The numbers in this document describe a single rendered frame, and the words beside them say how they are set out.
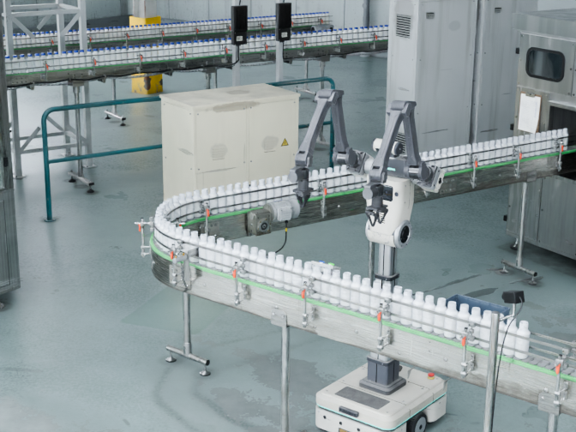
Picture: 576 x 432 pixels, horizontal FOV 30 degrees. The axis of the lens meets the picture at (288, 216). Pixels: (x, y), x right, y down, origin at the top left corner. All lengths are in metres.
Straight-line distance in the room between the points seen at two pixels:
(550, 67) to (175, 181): 3.36
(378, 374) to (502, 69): 6.36
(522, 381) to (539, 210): 4.31
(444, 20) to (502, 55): 0.96
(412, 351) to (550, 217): 4.04
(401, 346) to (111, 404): 2.14
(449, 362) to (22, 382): 2.99
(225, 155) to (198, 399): 3.28
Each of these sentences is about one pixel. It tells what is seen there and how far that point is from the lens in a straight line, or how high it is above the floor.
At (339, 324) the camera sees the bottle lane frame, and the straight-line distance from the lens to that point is 5.34.
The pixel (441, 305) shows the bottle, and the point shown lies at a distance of 5.02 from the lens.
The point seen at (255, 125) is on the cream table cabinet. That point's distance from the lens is 9.48.
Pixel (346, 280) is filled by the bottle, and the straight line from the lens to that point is 5.29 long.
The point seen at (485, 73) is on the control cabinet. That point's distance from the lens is 11.78.
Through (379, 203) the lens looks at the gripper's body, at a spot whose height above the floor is 1.51.
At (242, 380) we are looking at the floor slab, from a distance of 6.85.
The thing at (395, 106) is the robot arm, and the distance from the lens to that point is 5.36.
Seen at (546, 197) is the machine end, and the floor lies 0.56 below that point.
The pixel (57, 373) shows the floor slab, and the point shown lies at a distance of 7.06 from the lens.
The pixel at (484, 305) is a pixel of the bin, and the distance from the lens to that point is 5.64.
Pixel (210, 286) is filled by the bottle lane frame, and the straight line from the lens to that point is 5.84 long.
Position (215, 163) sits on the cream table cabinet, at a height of 0.66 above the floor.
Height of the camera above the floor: 3.01
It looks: 17 degrees down
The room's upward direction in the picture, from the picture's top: 1 degrees clockwise
